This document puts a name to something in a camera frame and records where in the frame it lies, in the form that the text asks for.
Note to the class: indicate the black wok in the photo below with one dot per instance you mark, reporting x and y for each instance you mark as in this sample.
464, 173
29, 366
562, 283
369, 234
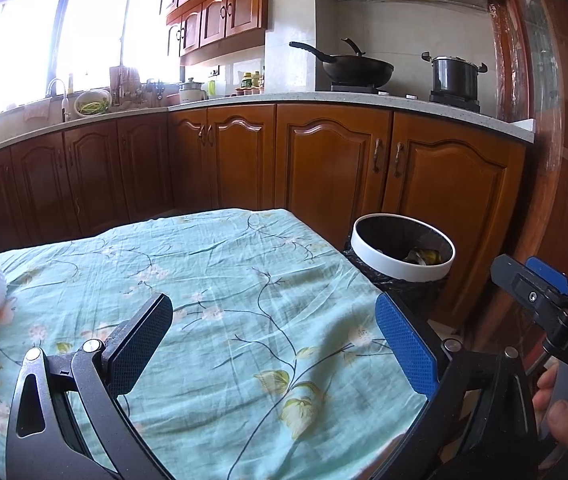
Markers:
358, 67

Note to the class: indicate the group of seasoning jars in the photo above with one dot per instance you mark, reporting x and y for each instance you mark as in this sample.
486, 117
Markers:
248, 82

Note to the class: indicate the white round trash bin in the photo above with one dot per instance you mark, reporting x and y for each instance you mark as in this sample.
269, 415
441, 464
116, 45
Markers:
388, 255

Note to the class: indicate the knife and utensil rack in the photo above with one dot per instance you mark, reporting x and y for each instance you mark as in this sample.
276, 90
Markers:
125, 85

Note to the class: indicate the colander with green vegetables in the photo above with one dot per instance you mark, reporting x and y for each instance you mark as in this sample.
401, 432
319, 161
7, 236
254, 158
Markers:
92, 105

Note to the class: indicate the white speckled countertop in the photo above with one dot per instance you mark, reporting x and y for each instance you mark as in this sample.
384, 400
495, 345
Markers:
314, 99

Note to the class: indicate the wooden glass door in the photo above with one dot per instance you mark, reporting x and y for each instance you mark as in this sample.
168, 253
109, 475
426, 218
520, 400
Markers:
538, 110

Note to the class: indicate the steel cooking pot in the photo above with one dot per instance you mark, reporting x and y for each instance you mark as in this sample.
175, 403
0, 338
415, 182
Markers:
453, 77

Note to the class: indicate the gas stove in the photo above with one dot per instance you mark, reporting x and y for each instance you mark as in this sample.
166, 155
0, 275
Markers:
456, 102

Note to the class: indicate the wooden wall cabinets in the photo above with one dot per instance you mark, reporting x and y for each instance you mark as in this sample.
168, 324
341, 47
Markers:
224, 10

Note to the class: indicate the metal sink faucet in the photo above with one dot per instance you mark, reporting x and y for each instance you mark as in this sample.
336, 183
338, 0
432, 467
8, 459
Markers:
56, 82

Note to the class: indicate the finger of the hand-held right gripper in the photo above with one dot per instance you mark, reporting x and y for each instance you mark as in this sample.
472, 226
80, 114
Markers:
523, 285
548, 273

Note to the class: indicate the person's right hand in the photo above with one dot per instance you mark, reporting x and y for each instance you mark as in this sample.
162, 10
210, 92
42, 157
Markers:
567, 425

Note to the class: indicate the yellow snack packet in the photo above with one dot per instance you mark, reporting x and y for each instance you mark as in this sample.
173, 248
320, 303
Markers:
433, 257

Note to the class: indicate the floral teal tablecloth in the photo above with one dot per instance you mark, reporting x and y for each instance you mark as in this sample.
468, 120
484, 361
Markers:
244, 310

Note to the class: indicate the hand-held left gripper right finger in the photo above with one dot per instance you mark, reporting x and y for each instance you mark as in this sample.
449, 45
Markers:
406, 346

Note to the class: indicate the kitchen window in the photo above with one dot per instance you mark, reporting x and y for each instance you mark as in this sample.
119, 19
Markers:
89, 30

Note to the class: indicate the wooden base cabinets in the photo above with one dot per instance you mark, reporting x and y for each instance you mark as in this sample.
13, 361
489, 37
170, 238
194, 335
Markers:
324, 170

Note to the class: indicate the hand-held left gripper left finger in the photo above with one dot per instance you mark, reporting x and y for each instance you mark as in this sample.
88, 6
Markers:
139, 346

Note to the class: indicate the white electric cooker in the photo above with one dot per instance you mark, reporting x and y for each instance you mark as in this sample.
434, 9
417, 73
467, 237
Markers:
192, 92

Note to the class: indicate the pink dishcloth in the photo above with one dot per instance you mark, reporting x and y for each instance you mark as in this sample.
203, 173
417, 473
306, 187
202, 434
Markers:
36, 112

